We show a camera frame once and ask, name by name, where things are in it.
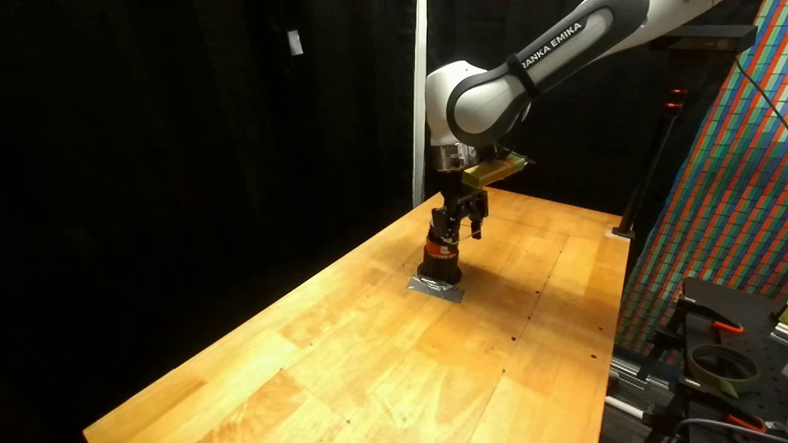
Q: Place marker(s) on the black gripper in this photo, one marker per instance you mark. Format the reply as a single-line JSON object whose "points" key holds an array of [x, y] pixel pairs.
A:
{"points": [[458, 192]]}

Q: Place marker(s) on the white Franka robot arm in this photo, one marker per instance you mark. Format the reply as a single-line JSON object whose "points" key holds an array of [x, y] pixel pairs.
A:
{"points": [[525, 75]]}

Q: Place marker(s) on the dark jar with patterned lid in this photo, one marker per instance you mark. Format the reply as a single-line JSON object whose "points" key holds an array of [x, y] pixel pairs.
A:
{"points": [[440, 258]]}

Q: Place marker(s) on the white vertical pole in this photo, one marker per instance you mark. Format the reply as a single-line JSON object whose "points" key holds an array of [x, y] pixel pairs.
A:
{"points": [[420, 99]]}

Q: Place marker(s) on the black tripod stand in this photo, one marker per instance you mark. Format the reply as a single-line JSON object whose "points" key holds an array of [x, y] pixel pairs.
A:
{"points": [[669, 124]]}

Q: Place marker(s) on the small white tag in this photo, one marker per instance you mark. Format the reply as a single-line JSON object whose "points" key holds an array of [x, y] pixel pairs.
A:
{"points": [[295, 43]]}

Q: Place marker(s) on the multicoloured patterned panel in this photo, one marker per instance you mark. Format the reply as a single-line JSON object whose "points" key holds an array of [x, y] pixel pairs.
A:
{"points": [[723, 204]]}

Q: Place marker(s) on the black metal mounting plate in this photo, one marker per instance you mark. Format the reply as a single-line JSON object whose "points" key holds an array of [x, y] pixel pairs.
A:
{"points": [[740, 310]]}

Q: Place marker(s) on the dark tape roll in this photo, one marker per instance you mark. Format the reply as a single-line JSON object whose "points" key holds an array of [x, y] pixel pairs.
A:
{"points": [[726, 369]]}

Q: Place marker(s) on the yellowish wrist camera box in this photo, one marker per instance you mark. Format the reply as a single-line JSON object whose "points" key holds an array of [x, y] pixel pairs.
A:
{"points": [[495, 171]]}

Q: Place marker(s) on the aluminium rail profile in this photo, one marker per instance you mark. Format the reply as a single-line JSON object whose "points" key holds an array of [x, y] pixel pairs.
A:
{"points": [[641, 384]]}

